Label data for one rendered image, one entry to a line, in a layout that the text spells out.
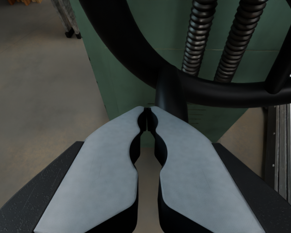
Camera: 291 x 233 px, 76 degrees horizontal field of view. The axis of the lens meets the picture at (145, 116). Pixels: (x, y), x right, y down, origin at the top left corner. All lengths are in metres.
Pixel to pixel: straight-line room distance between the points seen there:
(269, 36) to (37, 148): 0.96
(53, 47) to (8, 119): 0.53
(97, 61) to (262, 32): 0.32
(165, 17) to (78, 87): 0.84
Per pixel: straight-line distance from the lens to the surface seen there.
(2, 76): 1.38
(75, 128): 0.99
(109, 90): 0.51
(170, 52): 0.40
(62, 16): 1.39
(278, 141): 0.92
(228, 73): 0.27
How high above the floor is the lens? 0.85
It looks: 61 degrees down
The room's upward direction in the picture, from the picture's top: 2 degrees clockwise
